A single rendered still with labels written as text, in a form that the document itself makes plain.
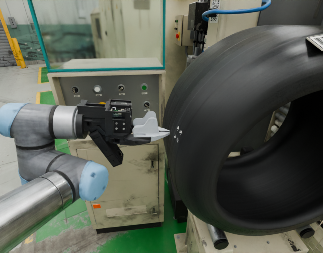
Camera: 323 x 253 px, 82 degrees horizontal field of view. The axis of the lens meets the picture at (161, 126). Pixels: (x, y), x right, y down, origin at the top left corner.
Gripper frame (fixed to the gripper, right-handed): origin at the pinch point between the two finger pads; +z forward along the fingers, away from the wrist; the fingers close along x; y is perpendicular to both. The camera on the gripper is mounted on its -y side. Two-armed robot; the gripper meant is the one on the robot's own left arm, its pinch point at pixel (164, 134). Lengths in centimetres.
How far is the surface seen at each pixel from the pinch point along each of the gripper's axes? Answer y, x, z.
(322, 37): 25.5, -9.2, 21.9
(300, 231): -27, -10, 45
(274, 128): -15, 35, 63
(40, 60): -158, 788, -377
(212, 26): 25.9, 32.6, 18.3
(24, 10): 11, 790, -402
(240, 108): 13.0, -11.7, 10.4
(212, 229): -29.1, -7.2, 18.0
